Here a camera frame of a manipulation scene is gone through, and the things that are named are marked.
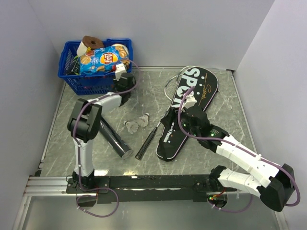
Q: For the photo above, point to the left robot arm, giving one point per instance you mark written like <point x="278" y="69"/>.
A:
<point x="84" y="124"/>

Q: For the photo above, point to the blue Lays chip bag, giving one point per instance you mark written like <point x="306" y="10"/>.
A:
<point x="104" y="59"/>

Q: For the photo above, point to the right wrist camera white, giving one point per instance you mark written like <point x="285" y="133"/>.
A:
<point x="189" y="101"/>

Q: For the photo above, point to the badminton racket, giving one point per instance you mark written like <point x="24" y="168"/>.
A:
<point x="153" y="131"/>

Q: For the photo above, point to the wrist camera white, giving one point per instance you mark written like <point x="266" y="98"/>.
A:
<point x="189" y="101"/>
<point x="120" y="68"/>

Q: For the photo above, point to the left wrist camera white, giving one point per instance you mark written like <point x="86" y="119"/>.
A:
<point x="120" y="68"/>

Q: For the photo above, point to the aluminium frame rail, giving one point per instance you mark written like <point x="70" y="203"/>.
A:
<point x="46" y="186"/>

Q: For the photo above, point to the brown chocolate donut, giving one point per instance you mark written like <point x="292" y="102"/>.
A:
<point x="92" y="42"/>

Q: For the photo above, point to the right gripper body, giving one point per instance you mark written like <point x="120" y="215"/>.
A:
<point x="184" y="122"/>

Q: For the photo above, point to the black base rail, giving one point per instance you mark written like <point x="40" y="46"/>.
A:
<point x="109" y="189"/>

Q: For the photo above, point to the white shuttlecock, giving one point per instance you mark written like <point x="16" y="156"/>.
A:
<point x="143" y="121"/>
<point x="131" y="126"/>

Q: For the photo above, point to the black shuttlecock tube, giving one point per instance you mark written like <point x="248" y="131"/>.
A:
<point x="115" y="141"/>

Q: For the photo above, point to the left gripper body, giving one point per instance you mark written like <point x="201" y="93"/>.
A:
<point x="115" y="82"/>

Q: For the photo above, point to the black racket cover bag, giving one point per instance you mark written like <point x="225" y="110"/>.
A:
<point x="194" y="86"/>

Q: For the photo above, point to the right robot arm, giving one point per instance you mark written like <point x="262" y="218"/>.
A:
<point x="272" y="183"/>

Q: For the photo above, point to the blue plastic basket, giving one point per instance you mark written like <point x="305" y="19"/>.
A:
<point x="84" y="81"/>

